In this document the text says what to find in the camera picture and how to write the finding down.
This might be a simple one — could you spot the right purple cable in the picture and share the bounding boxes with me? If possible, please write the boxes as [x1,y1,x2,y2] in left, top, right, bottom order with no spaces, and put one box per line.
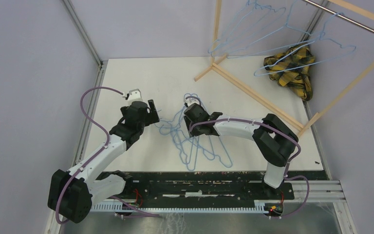
[185,96,311,218]

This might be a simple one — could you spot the pile of blue hangers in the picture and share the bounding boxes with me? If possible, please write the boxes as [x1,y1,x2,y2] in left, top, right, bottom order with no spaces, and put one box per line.
[154,93,233,172]

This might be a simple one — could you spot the wooden clothes rack frame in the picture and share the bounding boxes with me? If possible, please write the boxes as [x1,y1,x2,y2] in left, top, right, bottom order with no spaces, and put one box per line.
[194,0,374,136]

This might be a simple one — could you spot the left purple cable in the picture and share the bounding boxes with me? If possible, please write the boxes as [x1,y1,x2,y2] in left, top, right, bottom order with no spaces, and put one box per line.
[55,86,128,225]

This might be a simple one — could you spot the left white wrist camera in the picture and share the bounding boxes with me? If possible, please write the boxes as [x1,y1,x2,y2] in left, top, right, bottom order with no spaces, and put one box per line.
[124,89,143,103]

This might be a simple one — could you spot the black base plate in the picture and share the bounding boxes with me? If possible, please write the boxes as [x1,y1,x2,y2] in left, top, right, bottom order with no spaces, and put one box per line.
[116,171,295,212]

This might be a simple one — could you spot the metal rack rod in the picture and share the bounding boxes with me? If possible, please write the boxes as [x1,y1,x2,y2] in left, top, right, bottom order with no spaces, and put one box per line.
[303,0,374,34]

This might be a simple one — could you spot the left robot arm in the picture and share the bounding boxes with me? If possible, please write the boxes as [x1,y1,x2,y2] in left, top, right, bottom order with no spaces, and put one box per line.
[47,99,159,223]

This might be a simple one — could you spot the yellow plaid shirt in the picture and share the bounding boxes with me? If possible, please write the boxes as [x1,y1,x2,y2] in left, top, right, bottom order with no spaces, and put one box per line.
[263,44,316,101]

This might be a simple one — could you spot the purple cable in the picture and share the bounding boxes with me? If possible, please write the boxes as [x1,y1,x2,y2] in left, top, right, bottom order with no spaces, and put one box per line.
[185,96,311,218]
[55,86,128,225]

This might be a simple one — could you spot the white cable duct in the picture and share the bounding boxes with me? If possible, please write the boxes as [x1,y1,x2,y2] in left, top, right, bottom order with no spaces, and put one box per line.
[88,199,284,214]

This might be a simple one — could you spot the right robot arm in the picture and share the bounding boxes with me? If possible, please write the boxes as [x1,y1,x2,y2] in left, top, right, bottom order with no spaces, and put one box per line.
[184,103,301,199]

